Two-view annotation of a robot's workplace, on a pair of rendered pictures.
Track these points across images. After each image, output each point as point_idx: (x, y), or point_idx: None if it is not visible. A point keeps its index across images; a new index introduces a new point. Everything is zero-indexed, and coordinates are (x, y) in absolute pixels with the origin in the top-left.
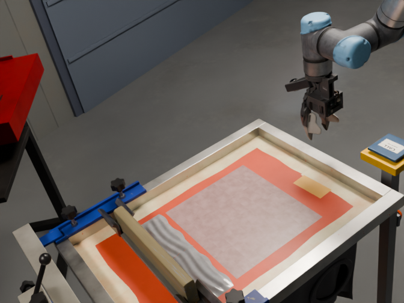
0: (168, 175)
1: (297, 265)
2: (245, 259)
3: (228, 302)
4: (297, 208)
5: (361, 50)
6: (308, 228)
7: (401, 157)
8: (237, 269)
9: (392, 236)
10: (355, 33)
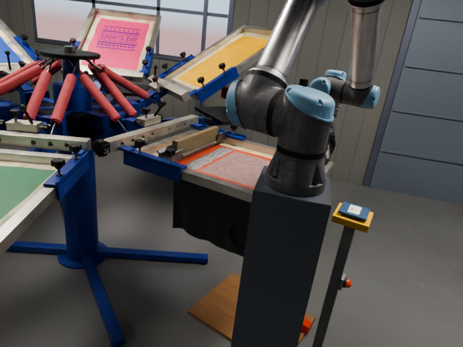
0: (259, 144)
1: (211, 177)
2: (213, 171)
3: (166, 148)
4: None
5: (319, 86)
6: (249, 186)
7: (348, 217)
8: (205, 170)
9: (331, 294)
10: (330, 80)
